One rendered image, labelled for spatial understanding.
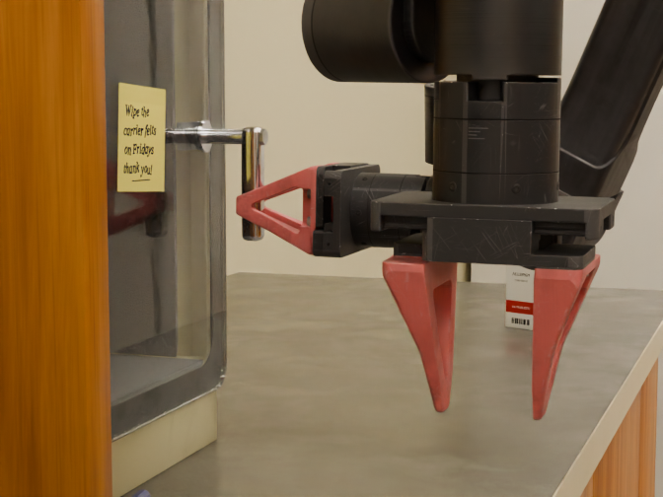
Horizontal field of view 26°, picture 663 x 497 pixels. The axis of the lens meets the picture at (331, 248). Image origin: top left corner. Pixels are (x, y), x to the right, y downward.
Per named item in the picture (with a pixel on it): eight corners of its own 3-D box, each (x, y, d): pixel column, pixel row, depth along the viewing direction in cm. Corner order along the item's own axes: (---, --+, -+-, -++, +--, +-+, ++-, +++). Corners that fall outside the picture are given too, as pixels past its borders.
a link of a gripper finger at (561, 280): (450, 393, 71) (454, 204, 70) (597, 404, 69) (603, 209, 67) (416, 425, 64) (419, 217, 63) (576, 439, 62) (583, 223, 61)
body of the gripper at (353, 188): (317, 170, 106) (413, 173, 104) (358, 163, 116) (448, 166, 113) (316, 257, 107) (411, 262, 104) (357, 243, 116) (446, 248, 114)
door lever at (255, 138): (209, 237, 116) (196, 240, 114) (208, 119, 115) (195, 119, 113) (271, 239, 115) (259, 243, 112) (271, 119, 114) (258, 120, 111)
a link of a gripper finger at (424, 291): (414, 390, 71) (417, 202, 70) (558, 401, 69) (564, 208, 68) (377, 422, 65) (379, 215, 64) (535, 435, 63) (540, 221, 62)
